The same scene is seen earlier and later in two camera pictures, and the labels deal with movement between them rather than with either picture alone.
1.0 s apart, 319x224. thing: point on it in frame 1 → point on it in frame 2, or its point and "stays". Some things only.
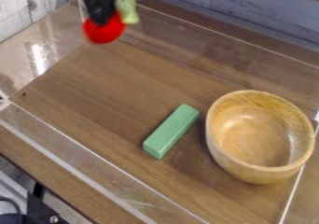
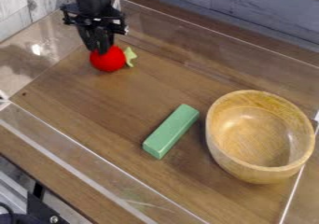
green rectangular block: x=172 y=131 stays
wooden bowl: x=260 y=136 stays
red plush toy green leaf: x=110 y=32 → x=113 y=59
